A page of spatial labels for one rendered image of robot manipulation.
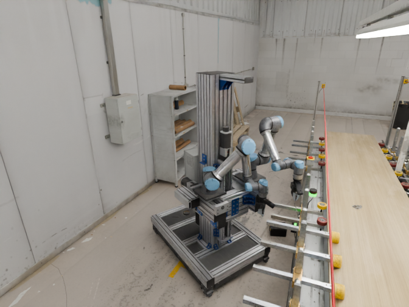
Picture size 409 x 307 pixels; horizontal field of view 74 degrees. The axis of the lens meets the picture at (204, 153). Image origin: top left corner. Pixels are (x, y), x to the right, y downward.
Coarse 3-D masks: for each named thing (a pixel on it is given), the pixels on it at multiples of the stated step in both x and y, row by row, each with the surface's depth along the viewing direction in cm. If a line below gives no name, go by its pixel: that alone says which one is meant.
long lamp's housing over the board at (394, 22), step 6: (396, 18) 134; (402, 18) 121; (408, 18) 111; (378, 24) 176; (384, 24) 155; (390, 24) 138; (396, 24) 127; (402, 24) 117; (408, 24) 109; (360, 30) 252; (366, 30) 211; (372, 30) 185; (378, 30) 167
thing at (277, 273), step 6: (258, 270) 170; (264, 270) 169; (270, 270) 168; (276, 270) 168; (276, 276) 167; (282, 276) 165; (288, 276) 164; (306, 282) 160; (312, 282) 159; (318, 282) 159; (318, 288) 158; (324, 288) 156; (330, 288) 155
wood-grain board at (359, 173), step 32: (352, 160) 337; (384, 160) 336; (352, 192) 265; (384, 192) 264; (352, 224) 219; (384, 224) 218; (352, 256) 186; (384, 256) 186; (352, 288) 162; (384, 288) 162
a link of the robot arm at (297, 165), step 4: (296, 160) 225; (300, 160) 225; (292, 164) 226; (296, 164) 221; (300, 164) 220; (292, 168) 227; (296, 168) 222; (300, 168) 221; (296, 172) 223; (300, 172) 223
